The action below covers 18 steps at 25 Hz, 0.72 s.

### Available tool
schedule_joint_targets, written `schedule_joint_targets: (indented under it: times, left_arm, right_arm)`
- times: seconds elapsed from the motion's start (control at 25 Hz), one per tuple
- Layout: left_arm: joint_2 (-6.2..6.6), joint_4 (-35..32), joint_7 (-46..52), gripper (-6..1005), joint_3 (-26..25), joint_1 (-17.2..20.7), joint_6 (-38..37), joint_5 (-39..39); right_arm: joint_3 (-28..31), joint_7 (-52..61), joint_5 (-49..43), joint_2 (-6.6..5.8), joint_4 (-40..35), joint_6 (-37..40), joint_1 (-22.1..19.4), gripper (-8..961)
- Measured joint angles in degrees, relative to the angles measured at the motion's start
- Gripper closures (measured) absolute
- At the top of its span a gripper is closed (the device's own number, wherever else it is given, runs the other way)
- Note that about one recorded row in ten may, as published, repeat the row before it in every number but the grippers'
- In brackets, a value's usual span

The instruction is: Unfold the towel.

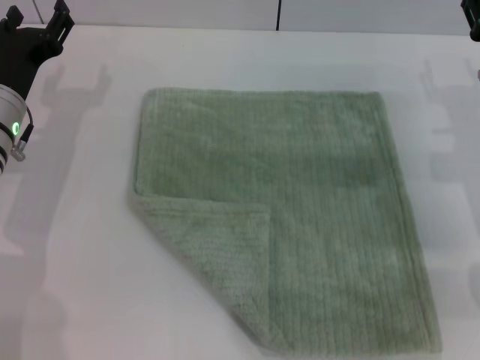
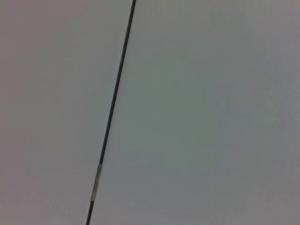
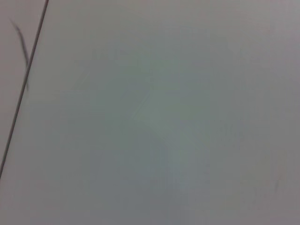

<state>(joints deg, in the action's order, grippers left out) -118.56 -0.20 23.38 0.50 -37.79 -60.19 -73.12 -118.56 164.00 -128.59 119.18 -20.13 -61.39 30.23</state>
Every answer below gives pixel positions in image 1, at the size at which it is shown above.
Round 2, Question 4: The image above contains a green ribbed towel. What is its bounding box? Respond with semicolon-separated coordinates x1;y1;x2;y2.
125;87;444;356

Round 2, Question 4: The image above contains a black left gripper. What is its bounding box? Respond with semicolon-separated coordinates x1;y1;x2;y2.
0;0;75;103

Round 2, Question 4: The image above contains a grey left wrist cable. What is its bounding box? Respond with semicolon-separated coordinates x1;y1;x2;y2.
10;107;35;163

